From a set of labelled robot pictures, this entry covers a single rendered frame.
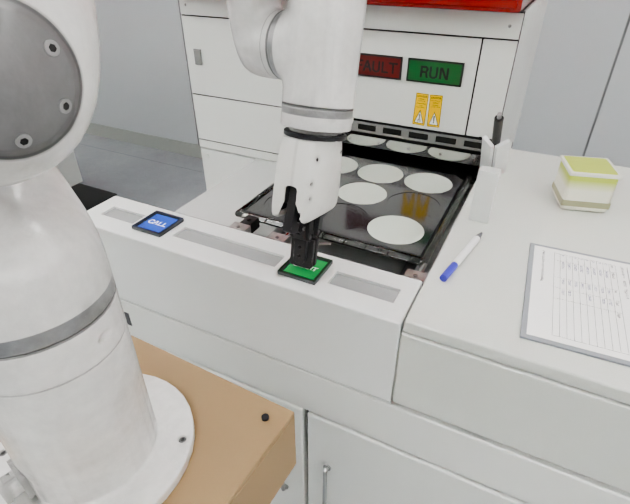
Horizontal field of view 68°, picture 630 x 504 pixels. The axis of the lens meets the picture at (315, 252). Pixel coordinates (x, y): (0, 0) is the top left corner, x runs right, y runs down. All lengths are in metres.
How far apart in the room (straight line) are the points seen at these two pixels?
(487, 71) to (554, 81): 1.52
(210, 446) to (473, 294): 0.35
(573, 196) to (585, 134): 1.79
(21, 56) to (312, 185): 0.35
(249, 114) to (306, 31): 0.80
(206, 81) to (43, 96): 1.12
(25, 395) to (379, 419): 0.45
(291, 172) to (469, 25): 0.61
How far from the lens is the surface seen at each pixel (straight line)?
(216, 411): 0.54
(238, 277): 0.64
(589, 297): 0.67
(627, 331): 0.64
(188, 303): 0.75
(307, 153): 0.53
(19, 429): 0.43
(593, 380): 0.56
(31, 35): 0.26
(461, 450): 0.69
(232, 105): 1.34
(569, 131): 2.64
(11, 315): 0.36
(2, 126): 0.26
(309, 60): 0.53
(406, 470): 0.76
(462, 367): 0.58
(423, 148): 1.12
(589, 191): 0.86
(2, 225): 0.37
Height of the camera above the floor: 1.33
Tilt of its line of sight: 34 degrees down
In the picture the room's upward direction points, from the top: straight up
